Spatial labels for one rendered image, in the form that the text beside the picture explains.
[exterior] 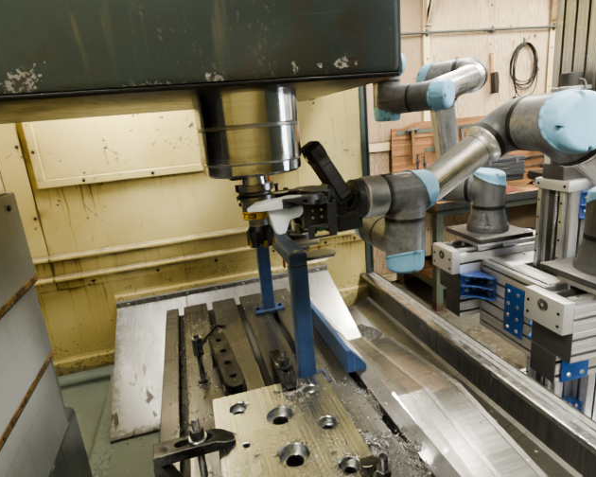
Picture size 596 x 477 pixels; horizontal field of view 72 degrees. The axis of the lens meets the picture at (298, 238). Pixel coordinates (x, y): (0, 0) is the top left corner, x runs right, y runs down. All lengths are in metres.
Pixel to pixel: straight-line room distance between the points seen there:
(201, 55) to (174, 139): 1.13
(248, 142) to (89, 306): 1.35
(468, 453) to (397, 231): 0.57
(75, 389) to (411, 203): 1.51
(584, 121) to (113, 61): 0.80
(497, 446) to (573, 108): 0.76
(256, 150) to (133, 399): 1.11
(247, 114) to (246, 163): 0.07
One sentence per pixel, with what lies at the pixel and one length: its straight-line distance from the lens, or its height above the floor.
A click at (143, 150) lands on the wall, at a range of 1.67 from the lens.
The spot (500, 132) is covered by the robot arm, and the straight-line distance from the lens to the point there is 1.02.
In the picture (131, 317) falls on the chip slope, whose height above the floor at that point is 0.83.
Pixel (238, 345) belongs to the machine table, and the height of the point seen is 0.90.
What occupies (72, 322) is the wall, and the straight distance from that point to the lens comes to 1.87.
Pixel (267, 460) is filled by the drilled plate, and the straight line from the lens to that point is 0.74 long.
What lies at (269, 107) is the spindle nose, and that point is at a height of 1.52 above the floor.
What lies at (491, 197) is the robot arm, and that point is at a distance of 1.68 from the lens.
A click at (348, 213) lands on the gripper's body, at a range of 0.74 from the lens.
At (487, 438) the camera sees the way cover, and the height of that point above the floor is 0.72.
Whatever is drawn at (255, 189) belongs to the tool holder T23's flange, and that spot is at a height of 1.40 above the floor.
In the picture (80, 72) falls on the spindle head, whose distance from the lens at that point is 0.56.
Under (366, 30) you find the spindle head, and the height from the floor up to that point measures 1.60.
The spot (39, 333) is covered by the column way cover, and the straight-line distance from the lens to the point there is 0.99.
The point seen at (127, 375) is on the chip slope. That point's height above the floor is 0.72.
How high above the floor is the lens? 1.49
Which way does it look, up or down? 15 degrees down
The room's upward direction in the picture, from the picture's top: 5 degrees counter-clockwise
